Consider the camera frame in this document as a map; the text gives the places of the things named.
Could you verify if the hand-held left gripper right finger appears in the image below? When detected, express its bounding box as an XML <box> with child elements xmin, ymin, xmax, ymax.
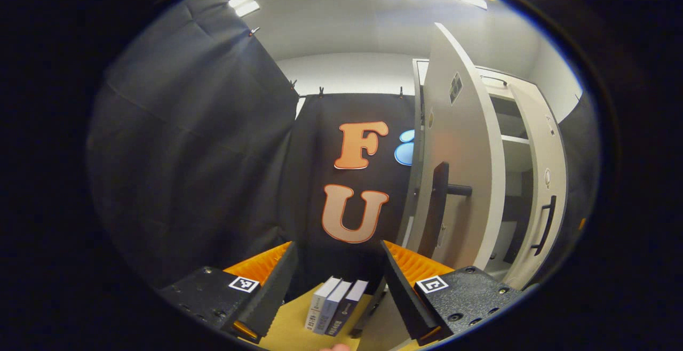
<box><xmin>379</xmin><ymin>240</ymin><xmax>527</xmax><ymax>347</ymax></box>

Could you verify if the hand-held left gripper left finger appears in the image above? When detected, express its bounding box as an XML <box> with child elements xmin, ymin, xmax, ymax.
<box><xmin>158</xmin><ymin>241</ymin><xmax>299</xmax><ymax>345</ymax></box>

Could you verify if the white and grey cabinet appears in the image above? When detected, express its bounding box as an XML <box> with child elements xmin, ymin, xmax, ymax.
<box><xmin>412</xmin><ymin>58</ymin><xmax>534</xmax><ymax>282</ymax></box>

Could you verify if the white cabinet door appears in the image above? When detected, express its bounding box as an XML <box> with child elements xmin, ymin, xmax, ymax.
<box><xmin>507</xmin><ymin>82</ymin><xmax>568</xmax><ymax>291</ymax></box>
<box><xmin>355</xmin><ymin>22</ymin><xmax>506</xmax><ymax>351</ymax></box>

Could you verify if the light grey book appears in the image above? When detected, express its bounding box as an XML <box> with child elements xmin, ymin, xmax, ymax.
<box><xmin>304</xmin><ymin>276</ymin><xmax>342</xmax><ymax>331</ymax></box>

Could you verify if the blue-grey book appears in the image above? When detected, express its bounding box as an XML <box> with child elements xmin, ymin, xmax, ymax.
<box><xmin>314</xmin><ymin>281</ymin><xmax>353</xmax><ymax>336</ymax></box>

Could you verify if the small ceiling light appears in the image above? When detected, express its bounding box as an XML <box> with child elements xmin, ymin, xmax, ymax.
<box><xmin>228</xmin><ymin>0</ymin><xmax>261</xmax><ymax>18</ymax></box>

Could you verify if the black door handle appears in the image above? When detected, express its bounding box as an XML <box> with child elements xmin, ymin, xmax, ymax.
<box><xmin>418</xmin><ymin>162</ymin><xmax>473</xmax><ymax>259</ymax></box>
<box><xmin>531</xmin><ymin>195</ymin><xmax>557</xmax><ymax>257</ymax></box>

